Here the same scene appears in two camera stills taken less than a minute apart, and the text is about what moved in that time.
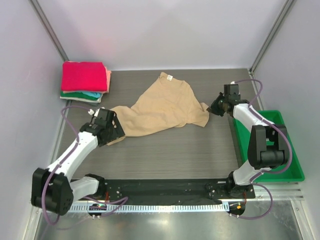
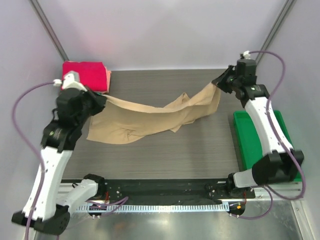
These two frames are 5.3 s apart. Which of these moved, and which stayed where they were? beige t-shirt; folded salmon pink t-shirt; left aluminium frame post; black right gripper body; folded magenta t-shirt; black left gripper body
Moved: beige t-shirt; black left gripper body; black right gripper body
Stayed: folded salmon pink t-shirt; folded magenta t-shirt; left aluminium frame post
